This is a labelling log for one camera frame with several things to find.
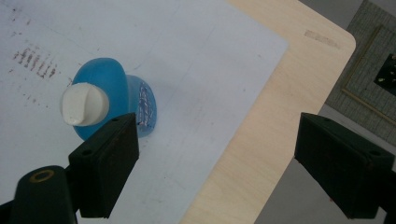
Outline white table mat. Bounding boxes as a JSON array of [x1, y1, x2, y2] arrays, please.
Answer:
[[0, 0, 290, 224]]

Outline blue bottle with white cap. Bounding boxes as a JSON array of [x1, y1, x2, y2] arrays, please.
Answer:
[[59, 57, 158, 142]]

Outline grey patterned rug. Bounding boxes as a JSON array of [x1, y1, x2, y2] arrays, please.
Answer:
[[325, 0, 396, 147]]

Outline black object on rug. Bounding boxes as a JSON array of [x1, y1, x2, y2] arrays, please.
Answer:
[[373, 53, 396, 96]]

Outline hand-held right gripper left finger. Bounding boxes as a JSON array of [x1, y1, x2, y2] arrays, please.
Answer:
[[67, 112, 140, 219]]

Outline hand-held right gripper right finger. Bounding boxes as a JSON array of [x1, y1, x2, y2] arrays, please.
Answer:
[[293, 112, 396, 220]]

